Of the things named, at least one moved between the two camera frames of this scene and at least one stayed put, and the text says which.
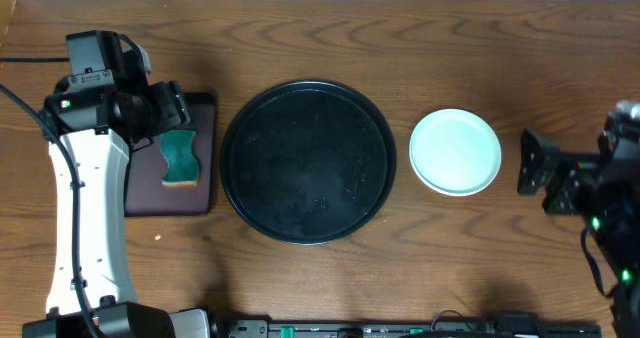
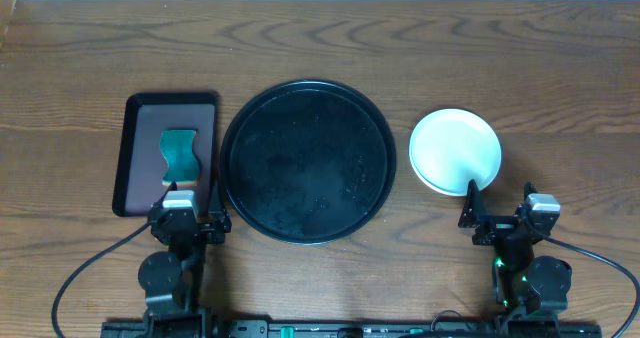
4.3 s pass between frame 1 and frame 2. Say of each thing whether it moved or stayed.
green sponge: stayed
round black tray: stayed
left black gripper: moved
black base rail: stayed
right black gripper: moved
